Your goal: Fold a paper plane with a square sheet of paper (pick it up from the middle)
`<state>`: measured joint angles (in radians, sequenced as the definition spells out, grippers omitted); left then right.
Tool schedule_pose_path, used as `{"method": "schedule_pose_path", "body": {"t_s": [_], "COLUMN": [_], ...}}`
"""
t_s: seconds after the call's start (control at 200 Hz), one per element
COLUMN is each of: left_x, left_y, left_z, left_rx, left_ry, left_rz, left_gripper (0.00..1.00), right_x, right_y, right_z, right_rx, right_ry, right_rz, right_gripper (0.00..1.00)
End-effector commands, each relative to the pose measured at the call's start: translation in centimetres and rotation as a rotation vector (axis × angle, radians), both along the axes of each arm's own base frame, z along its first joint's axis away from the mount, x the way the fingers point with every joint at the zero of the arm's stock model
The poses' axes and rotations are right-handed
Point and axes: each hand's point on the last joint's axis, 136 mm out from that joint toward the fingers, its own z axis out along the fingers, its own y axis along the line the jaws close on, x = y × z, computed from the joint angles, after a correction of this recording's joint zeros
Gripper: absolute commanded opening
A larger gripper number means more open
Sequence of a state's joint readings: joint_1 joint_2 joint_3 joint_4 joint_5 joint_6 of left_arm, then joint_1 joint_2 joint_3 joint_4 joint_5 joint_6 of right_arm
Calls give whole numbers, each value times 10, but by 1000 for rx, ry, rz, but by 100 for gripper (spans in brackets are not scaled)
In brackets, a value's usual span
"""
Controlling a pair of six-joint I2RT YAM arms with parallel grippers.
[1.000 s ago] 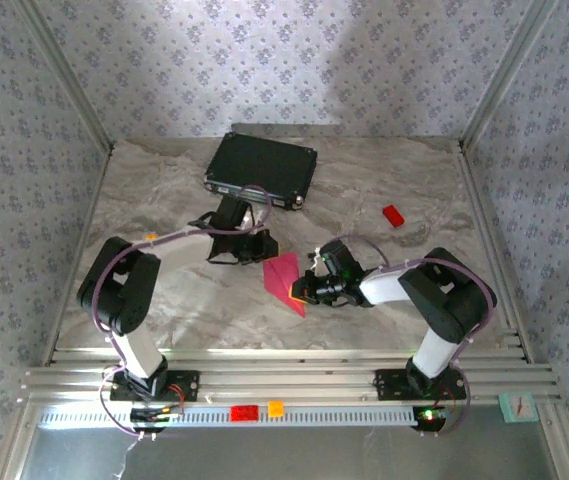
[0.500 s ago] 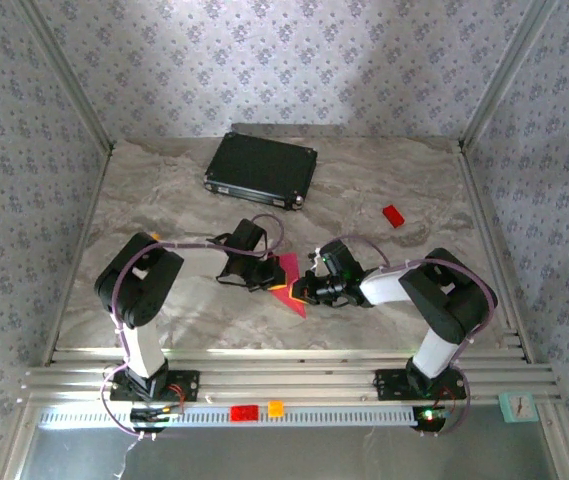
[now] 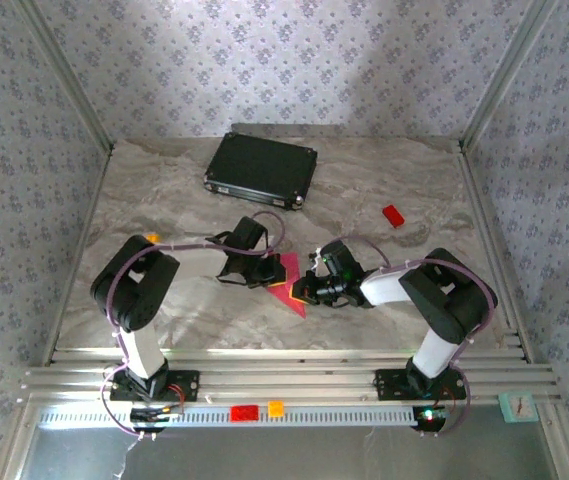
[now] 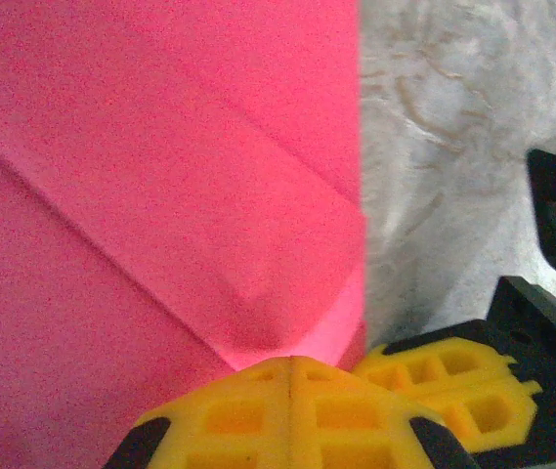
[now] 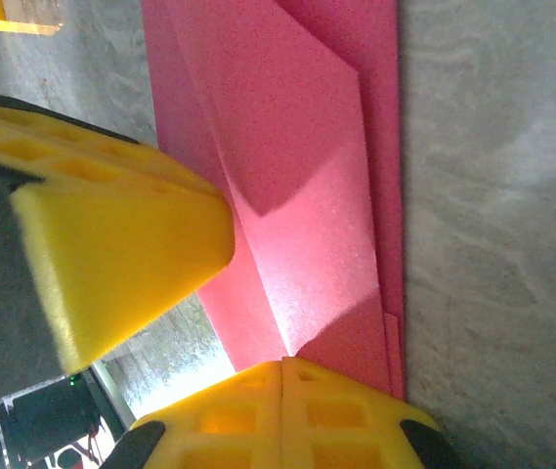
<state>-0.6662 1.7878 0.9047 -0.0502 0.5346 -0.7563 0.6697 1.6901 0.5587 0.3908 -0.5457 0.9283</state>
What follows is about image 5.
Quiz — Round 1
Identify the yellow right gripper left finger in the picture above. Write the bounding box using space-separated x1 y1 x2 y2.
110 360 284 469

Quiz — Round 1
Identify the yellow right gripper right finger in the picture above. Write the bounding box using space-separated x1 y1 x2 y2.
280 356 460 469

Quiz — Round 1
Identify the pink cloth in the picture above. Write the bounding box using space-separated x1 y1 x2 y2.
140 0 406 400

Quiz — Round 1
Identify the orange yellow toy brick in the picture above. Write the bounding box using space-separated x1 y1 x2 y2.
0 0 64 36

